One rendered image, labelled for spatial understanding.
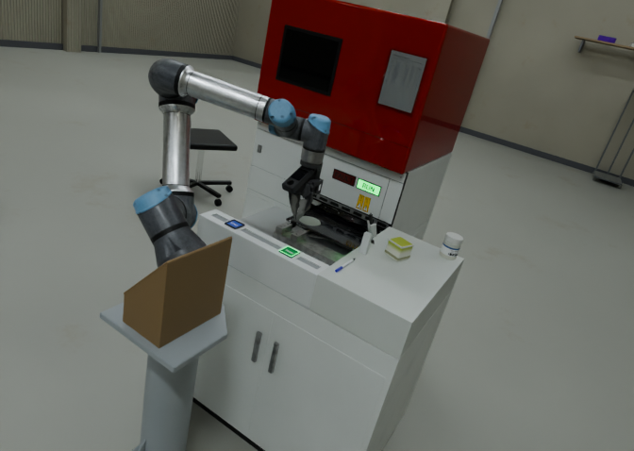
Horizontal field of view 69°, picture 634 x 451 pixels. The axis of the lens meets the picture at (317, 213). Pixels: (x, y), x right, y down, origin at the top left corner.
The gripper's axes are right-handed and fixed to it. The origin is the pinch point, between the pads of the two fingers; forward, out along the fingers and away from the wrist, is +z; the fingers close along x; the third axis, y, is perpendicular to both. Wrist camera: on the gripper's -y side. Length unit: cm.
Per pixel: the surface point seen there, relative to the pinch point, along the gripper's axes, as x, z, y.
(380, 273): -30.1, 14.2, 15.7
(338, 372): -32, 46, -4
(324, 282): -18.2, 16.0, -4.0
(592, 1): 10, -194, 959
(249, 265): 12.7, 24.5, -4.0
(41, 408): 76, 111, -46
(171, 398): 6, 55, -44
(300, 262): -6.6, 14.7, -1.8
